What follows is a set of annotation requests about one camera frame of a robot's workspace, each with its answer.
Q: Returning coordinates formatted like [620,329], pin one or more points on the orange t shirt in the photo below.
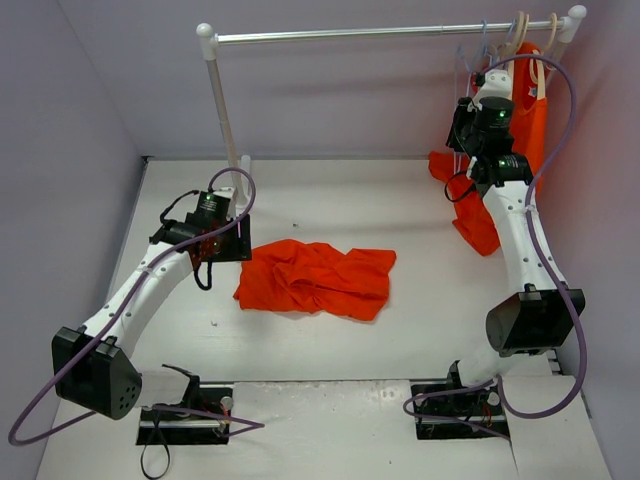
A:
[291,276]
[510,148]

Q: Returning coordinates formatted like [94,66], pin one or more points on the cream plastic hanger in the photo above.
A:
[514,38]

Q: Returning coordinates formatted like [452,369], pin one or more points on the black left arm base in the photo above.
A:
[177,414]

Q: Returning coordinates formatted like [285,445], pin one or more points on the light blue wire hanger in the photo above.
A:
[465,66]

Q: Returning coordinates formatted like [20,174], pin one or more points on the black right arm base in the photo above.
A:
[446,410]

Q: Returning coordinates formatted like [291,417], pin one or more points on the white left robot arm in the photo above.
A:
[94,360]

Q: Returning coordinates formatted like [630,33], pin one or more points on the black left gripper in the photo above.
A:
[232,239]

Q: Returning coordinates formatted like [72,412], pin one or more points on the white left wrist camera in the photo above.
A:
[494,83]

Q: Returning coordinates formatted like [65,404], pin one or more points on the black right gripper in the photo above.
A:
[460,125]

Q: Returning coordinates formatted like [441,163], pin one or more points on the hanging orange t shirt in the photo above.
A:
[510,148]

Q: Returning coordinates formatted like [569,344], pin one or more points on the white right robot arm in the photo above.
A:
[535,316]

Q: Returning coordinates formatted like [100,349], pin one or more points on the cream hanger with shirt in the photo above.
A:
[536,67]

